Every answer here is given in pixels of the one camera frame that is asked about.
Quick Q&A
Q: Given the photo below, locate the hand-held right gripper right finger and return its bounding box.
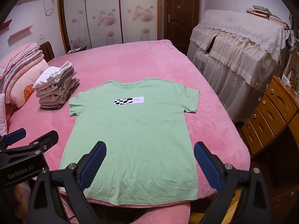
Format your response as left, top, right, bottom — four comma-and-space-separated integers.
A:
194, 141, 273, 224

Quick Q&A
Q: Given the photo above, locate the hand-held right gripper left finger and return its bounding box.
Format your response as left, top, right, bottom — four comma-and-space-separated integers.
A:
27, 141, 107, 224

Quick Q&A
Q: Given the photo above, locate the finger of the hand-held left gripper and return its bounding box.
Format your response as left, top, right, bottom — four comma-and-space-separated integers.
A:
25, 130, 59, 155
0, 128, 27, 150

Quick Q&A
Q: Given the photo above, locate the light green t-shirt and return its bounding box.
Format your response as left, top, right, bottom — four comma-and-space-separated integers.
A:
59, 77, 200, 206

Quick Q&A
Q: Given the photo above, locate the stack of folded clothes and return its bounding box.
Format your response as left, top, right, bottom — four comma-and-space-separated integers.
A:
32, 61, 80, 111

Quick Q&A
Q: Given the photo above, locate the person's left hand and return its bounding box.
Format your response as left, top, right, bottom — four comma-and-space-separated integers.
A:
3, 179, 36, 224

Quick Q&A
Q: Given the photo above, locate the pale pink quilt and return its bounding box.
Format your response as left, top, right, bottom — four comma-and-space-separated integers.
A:
0, 93, 15, 134

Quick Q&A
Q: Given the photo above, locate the pink plush blanket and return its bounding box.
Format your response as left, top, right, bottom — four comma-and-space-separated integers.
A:
0, 39, 251, 224

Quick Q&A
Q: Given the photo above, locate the yellow object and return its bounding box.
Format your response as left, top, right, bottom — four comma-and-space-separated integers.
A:
230, 189, 244, 217

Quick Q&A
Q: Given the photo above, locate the pink cartoon print pillow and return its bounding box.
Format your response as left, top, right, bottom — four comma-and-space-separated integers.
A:
5, 58, 49, 108

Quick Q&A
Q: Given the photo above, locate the wooden dresser with drawers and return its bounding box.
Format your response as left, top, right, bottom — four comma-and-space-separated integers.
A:
241, 75, 299, 158

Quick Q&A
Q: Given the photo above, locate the wooden cabinet with knob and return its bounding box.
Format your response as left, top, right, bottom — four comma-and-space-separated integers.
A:
272, 183, 299, 216

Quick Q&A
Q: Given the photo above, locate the dark wooden headboard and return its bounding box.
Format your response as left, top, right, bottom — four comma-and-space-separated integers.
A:
38, 41, 56, 62

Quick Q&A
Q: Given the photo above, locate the group of small bottles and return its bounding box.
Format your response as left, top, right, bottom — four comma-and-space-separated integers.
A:
280, 67, 299, 87

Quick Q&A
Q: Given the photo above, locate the floral sliding door wardrobe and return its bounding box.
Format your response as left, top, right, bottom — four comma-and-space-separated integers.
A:
57, 0, 164, 55

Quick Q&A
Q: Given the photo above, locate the dark brown wooden door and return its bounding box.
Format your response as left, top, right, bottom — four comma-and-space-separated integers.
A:
164, 0, 201, 55

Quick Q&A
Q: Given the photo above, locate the pile of books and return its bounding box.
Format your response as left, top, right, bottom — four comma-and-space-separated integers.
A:
245, 5, 290, 29

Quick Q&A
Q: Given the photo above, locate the light wooden wall shelf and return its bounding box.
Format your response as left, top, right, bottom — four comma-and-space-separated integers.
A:
8, 24, 33, 43

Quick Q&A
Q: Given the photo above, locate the red wall shelf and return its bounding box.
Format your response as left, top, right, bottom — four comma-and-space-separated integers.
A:
0, 20, 13, 31

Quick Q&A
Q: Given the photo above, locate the white air conditioner cable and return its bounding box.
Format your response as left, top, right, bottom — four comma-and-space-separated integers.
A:
44, 0, 57, 17

